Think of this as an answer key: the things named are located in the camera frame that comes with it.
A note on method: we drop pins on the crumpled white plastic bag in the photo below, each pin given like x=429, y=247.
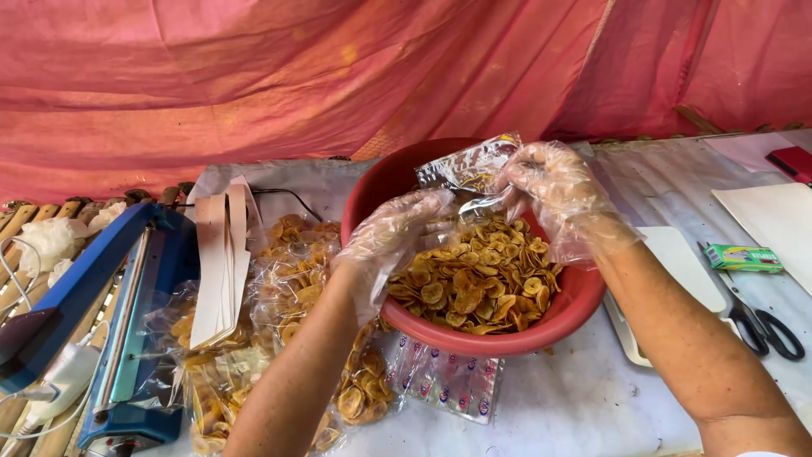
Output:
x=51, y=244

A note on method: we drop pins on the person's right fingers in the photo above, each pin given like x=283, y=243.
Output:
x=520, y=174

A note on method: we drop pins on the pink tarpaulin sheet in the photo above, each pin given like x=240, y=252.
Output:
x=254, y=82

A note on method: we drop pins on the white plastic tray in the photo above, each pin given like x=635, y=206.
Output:
x=679, y=266

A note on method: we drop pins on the person's left hand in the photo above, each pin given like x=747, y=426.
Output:
x=387, y=241

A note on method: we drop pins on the stack of empty printed bags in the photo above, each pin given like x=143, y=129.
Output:
x=444, y=384

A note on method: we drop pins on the person's left fingers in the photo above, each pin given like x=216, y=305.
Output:
x=434, y=212

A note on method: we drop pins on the person's right hand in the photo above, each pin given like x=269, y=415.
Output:
x=568, y=197

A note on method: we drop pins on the blue impulse sealer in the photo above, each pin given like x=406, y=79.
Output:
x=146, y=304

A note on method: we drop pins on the heap of loose banana chips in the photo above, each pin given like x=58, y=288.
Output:
x=482, y=285

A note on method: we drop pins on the white paper sheet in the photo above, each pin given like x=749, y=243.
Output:
x=771, y=219

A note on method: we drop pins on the bamboo slat bench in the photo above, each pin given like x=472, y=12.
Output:
x=25, y=222

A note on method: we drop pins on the clear plastic bag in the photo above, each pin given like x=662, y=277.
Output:
x=466, y=168

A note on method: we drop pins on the pile of packed chip bags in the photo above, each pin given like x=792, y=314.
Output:
x=288, y=279

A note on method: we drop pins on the red stapler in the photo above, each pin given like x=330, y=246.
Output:
x=794, y=162

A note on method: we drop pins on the stack of cream paper labels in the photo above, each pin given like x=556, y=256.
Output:
x=215, y=266

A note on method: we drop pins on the black scissors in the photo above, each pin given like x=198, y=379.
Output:
x=748, y=324

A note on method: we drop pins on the green staples box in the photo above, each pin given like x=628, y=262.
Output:
x=743, y=258

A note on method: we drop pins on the red plastic basin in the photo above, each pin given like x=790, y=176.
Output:
x=539, y=317

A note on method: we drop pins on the white plastic table cover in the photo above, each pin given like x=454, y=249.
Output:
x=571, y=400

